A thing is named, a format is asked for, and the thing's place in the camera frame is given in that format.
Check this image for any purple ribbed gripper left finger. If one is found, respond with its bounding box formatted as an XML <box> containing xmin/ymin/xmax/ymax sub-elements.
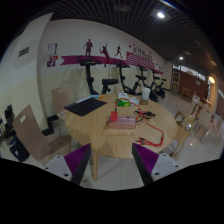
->
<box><xmin>44</xmin><ymin>143</ymin><xmax>92</xmax><ymax>186</ymax></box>

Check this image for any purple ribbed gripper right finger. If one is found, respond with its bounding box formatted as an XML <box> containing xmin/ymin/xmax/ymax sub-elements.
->
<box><xmin>131</xmin><ymin>142</ymin><xmax>184</xmax><ymax>186</ymax></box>

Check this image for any red charger plug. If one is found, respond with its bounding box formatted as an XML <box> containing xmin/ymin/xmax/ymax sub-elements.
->
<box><xmin>110</xmin><ymin>111</ymin><xmax>118</xmax><ymax>122</ymax></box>

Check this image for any wooden chair near left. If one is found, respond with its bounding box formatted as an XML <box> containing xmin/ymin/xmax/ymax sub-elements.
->
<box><xmin>13</xmin><ymin>105</ymin><xmax>71</xmax><ymax>164</ymax></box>

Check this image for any wooden chair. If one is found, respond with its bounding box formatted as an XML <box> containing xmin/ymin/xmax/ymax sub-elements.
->
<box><xmin>170</xmin><ymin>111</ymin><xmax>194</xmax><ymax>158</ymax></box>
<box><xmin>13</xmin><ymin>105</ymin><xmax>71</xmax><ymax>164</ymax></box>

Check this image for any pink power strip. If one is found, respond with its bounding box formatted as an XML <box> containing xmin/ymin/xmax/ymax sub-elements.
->
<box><xmin>108</xmin><ymin>116</ymin><xmax>136</xmax><ymax>129</ymax></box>

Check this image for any round wooden table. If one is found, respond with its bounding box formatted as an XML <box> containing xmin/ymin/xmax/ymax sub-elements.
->
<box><xmin>65</xmin><ymin>94</ymin><xmax>177</xmax><ymax>180</ymax></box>

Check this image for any wooden chair right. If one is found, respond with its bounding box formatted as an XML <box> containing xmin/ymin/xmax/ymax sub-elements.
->
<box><xmin>170</xmin><ymin>111</ymin><xmax>194</xmax><ymax>158</ymax></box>

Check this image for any black bag on floor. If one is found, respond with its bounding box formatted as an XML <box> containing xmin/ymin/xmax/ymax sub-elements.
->
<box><xmin>9</xmin><ymin>137</ymin><xmax>30</xmax><ymax>162</ymax></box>

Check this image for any green packet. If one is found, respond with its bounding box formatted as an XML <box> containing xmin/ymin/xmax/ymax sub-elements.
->
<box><xmin>117</xmin><ymin>99</ymin><xmax>131</xmax><ymax>107</ymax></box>

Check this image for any white cup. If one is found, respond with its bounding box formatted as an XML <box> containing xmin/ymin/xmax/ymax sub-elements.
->
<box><xmin>142</xmin><ymin>87</ymin><xmax>151</xmax><ymax>100</ymax></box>

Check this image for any white box on table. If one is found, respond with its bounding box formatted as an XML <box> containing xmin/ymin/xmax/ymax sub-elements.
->
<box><xmin>118</xmin><ymin>93</ymin><xmax>128</xmax><ymax>99</ymax></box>

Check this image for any black exercise bike right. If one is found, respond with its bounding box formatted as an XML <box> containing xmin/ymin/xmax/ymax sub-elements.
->
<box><xmin>152</xmin><ymin>69</ymin><xmax>166</xmax><ymax>98</ymax></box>

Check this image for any black exercise bike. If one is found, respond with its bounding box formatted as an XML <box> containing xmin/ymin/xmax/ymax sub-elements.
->
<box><xmin>113</xmin><ymin>59</ymin><xmax>146</xmax><ymax>95</ymax></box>
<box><xmin>77</xmin><ymin>55</ymin><xmax>119</xmax><ymax>96</ymax></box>
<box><xmin>152</xmin><ymin>69</ymin><xmax>166</xmax><ymax>98</ymax></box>

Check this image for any black exercise bike left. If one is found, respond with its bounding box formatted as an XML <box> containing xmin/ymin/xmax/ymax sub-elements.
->
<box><xmin>77</xmin><ymin>55</ymin><xmax>119</xmax><ymax>96</ymax></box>

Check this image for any black exercise bike middle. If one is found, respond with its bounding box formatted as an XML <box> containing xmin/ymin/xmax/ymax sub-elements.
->
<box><xmin>113</xmin><ymin>59</ymin><xmax>146</xmax><ymax>95</ymax></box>

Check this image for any red multi-head charging cable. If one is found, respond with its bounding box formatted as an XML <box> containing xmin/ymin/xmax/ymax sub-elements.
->
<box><xmin>114</xmin><ymin>98</ymin><xmax>166</xmax><ymax>148</ymax></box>

